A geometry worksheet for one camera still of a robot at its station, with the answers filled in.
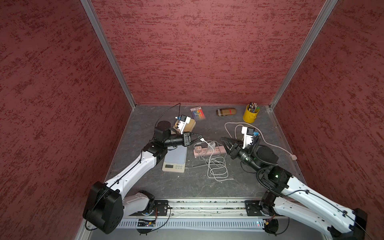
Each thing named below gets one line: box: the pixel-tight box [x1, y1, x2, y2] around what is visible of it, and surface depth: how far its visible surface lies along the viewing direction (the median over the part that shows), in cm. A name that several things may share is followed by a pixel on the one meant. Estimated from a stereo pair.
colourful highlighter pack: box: [190, 106, 206, 120], surface depth 116 cm
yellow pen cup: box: [243, 102, 260, 124], surface depth 106 cm
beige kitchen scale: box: [173, 114, 196, 135], surface depth 69 cm
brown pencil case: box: [216, 107, 237, 117], surface depth 116 cm
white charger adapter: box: [207, 142, 216, 151], surface depth 89 cm
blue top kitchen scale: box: [162, 145, 188, 173], surface depth 89 cm
